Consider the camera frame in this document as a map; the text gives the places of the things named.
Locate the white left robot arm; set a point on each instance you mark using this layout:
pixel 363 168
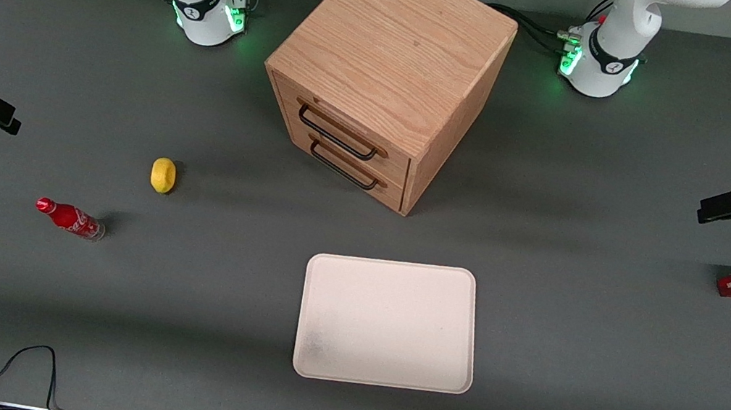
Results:
pixel 611 46

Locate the beige plastic tray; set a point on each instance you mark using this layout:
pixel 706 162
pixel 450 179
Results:
pixel 388 324

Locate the red cola bottle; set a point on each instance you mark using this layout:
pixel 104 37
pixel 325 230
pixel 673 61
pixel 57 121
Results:
pixel 70 218

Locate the yellow lemon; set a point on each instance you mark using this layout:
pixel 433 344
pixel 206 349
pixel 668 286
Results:
pixel 163 174

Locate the wooden drawer cabinet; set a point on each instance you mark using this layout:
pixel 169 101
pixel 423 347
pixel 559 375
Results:
pixel 389 55

